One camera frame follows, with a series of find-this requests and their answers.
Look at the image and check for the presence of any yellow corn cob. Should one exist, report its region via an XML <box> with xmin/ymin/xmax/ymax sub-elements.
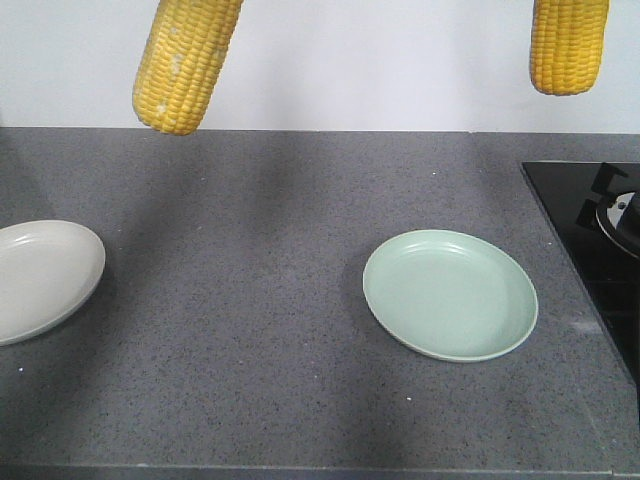
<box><xmin>529</xmin><ymin>0</ymin><xmax>610</xmax><ymax>96</ymax></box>
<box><xmin>132</xmin><ymin>1</ymin><xmax>242</xmax><ymax>136</ymax></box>

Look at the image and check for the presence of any black glass gas hob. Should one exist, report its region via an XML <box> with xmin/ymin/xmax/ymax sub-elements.
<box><xmin>523</xmin><ymin>161</ymin><xmax>639</xmax><ymax>383</ymax></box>

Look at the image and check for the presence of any black burner pan support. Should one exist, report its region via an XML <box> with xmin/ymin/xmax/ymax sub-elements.
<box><xmin>576</xmin><ymin>162</ymin><xmax>639</xmax><ymax>260</ymax></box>

